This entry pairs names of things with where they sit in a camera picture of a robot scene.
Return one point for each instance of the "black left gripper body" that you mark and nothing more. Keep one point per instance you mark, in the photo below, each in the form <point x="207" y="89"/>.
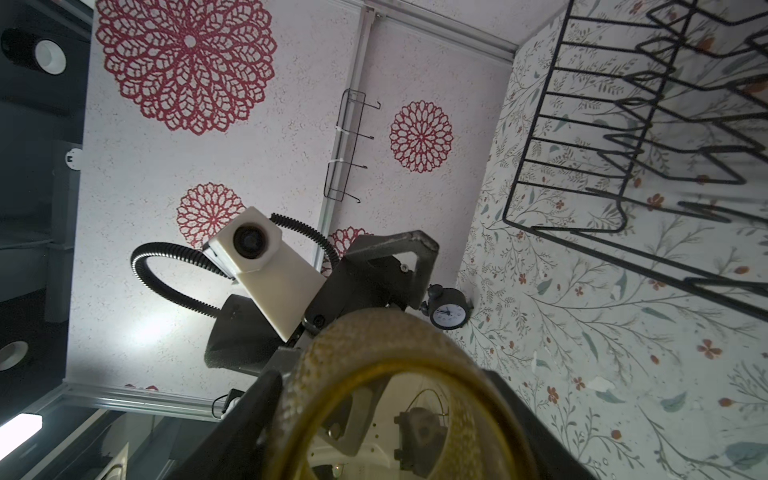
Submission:
<point x="243" y="340"/>

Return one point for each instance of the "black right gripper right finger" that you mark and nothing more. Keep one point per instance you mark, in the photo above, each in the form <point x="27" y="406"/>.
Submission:
<point x="553" y="460"/>

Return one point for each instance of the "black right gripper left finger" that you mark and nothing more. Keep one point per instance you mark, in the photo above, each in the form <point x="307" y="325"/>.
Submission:
<point x="236" y="449"/>

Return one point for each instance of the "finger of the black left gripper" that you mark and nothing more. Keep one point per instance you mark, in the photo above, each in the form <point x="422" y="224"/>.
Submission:
<point x="400" y="263"/>

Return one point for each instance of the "amber glass cup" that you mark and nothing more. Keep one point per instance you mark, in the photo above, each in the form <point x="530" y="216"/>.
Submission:
<point x="383" y="394"/>

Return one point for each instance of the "black alarm clock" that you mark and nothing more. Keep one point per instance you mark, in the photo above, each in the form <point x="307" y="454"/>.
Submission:
<point x="447" y="308"/>

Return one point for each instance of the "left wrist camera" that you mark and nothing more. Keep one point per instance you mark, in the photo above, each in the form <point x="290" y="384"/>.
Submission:
<point x="281" y="282"/>

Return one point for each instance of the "black wire wall holder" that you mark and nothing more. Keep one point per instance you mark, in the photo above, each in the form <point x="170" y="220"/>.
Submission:
<point x="353" y="105"/>

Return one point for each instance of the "black wire dish rack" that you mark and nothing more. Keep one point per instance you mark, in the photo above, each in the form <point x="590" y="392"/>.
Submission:
<point x="647" y="148"/>

